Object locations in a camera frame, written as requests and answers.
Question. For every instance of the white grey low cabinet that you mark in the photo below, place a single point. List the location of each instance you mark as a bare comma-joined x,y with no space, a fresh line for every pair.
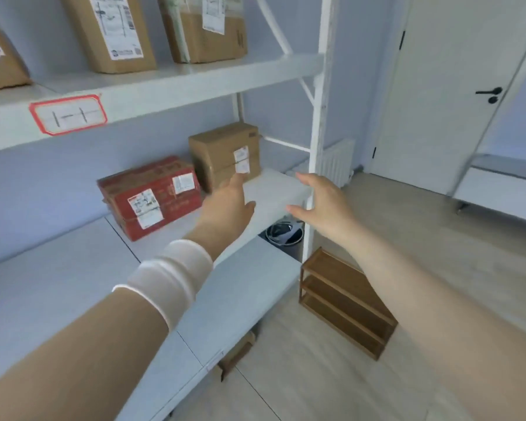
499,192

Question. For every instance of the person's left hand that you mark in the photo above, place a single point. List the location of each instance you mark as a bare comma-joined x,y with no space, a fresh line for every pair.
223,214

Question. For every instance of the white radiator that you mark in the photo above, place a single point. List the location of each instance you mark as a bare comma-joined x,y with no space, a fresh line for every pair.
337,162

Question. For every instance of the person's left forearm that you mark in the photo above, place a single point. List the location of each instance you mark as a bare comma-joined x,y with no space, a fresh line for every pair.
70,359

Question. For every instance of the white door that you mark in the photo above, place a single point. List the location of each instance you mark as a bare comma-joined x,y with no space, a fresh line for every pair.
442,83

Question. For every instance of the tall EMS cardboard box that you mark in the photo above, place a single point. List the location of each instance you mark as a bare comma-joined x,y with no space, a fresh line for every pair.
83,39

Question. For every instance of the person's right hand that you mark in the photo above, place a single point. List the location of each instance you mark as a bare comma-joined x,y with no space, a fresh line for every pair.
331,210

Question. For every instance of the white metal shelf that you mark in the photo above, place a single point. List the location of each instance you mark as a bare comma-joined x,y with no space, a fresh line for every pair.
48,280

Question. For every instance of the narrow brown box marked 1-1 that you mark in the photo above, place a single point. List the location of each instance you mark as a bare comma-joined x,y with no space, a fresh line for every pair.
4,70

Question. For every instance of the white wristband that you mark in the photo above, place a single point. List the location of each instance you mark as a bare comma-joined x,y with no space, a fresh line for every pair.
166,280

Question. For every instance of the box marked 1-2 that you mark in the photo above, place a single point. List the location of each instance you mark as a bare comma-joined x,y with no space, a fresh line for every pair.
215,144

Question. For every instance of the torn cardboard box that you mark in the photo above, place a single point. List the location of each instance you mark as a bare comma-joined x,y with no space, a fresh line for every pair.
239,352

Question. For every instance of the person's right forearm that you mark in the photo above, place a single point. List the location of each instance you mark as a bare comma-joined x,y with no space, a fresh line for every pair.
456,320

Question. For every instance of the Orgamama cardboard box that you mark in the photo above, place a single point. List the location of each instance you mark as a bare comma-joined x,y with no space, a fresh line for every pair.
201,43

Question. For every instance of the red-bordered label sticker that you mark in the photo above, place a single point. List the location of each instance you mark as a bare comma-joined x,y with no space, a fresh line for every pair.
68,114

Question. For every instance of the black trash bin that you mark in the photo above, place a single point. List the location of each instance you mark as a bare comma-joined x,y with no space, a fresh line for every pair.
285,236

